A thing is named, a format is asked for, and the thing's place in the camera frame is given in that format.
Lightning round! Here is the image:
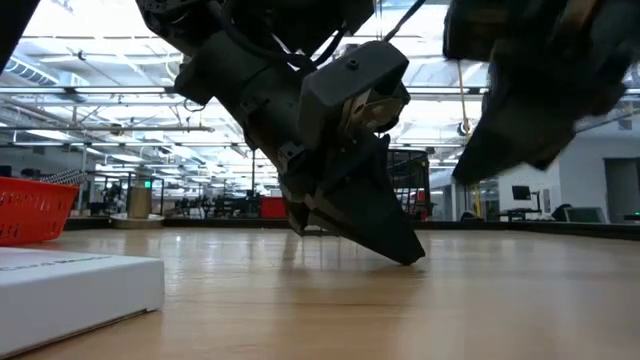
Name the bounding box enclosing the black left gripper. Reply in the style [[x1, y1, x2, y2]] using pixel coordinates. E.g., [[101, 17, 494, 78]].
[[173, 29, 391, 236]]

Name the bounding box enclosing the black table frame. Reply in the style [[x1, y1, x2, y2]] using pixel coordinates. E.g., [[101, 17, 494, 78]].
[[63, 215, 640, 242]]

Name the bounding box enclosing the grey laptop screen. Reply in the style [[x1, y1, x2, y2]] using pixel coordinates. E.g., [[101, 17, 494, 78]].
[[563, 206, 608, 225]]

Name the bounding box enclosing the red cabinet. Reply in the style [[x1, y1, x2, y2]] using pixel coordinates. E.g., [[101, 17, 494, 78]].
[[259, 195, 290, 220]]

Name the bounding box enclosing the white Acer card reader box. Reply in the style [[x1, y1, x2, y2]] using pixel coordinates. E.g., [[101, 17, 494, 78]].
[[0, 246, 166, 359]]

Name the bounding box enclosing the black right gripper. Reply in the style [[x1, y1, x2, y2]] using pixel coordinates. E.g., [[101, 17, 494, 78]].
[[442, 0, 640, 185]]

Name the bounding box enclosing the red plastic basket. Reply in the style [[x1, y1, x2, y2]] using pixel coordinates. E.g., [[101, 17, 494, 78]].
[[0, 175, 81, 248]]

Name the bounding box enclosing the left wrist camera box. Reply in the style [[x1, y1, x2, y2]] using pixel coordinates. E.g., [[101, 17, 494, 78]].
[[298, 40, 412, 151]]

